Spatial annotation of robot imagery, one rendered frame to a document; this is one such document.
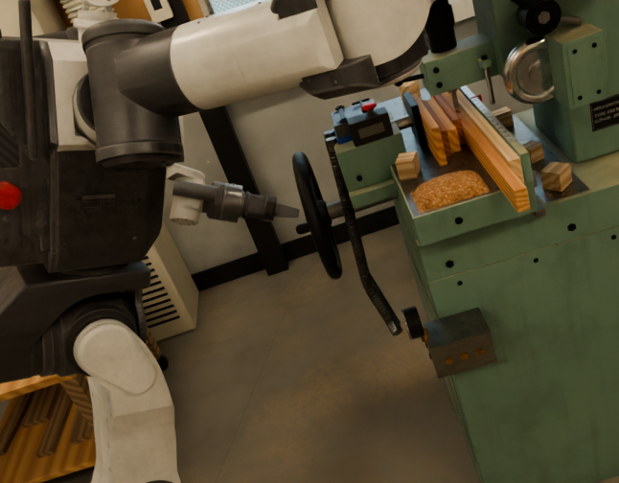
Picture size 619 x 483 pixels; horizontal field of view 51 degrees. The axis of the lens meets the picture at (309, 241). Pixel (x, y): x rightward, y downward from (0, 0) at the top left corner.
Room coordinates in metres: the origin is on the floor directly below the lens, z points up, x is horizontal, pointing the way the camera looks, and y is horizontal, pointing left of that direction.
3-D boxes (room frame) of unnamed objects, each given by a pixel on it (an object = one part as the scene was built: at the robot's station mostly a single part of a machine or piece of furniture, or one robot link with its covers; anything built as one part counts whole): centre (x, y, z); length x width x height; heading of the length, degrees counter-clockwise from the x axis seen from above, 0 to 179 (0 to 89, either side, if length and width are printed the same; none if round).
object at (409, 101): (1.25, -0.26, 0.95); 0.09 x 0.07 x 0.09; 173
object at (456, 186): (1.00, -0.26, 0.91); 0.12 x 0.09 x 0.03; 83
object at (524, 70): (1.09, -0.49, 1.02); 0.12 x 0.03 x 0.12; 83
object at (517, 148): (1.23, -0.41, 0.93); 0.60 x 0.02 x 0.06; 173
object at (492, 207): (1.25, -0.27, 0.87); 0.61 x 0.30 x 0.06; 173
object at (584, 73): (1.05, -0.54, 1.02); 0.09 x 0.07 x 0.12; 173
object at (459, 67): (1.23, -0.39, 1.03); 0.14 x 0.07 x 0.09; 83
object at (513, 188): (1.17, -0.37, 0.92); 0.62 x 0.02 x 0.04; 173
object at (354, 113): (1.26, -0.18, 0.99); 0.13 x 0.11 x 0.06; 173
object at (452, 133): (1.23, -0.34, 0.92); 0.19 x 0.02 x 0.05; 173
